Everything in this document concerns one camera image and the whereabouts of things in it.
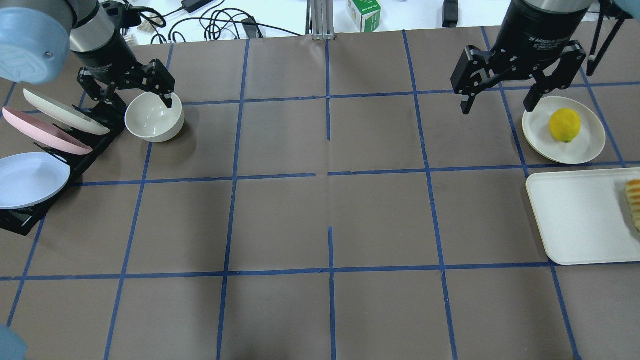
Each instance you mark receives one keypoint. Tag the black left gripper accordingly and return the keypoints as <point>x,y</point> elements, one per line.
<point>106,53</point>

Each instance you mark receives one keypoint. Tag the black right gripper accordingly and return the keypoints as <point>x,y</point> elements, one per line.
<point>537,31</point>

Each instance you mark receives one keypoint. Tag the white ceramic bowl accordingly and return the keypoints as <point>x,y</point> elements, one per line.
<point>148,118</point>

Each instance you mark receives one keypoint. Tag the yellow lemon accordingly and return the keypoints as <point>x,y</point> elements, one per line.
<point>565,125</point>

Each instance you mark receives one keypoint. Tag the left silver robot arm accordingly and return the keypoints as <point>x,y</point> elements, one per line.
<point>36,37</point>

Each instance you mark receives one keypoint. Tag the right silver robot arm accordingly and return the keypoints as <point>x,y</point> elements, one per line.
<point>612,15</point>

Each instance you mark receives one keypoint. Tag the black dish rack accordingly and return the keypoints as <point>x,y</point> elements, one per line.
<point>21,220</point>

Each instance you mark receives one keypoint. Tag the cream plate in rack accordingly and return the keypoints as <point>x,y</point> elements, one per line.
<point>64,113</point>

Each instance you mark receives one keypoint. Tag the cream round plate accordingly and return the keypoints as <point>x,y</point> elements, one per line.
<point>586,147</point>

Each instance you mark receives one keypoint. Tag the pink plate in rack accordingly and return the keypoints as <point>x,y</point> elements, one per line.
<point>45,133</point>

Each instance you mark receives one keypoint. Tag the black power adapter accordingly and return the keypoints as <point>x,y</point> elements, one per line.
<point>191,6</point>

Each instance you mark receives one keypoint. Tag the light blue plate in rack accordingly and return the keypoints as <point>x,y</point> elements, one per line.
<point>28,179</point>

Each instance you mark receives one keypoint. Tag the green white carton box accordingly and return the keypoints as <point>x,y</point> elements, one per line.
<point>366,14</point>

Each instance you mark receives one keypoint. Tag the cream rectangular tray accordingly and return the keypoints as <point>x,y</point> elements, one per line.
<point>583,216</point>

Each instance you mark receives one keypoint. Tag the sliced yellow fruit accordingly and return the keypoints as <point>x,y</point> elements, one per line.
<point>632,195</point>

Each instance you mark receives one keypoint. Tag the aluminium frame post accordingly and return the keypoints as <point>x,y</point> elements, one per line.
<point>320,20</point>

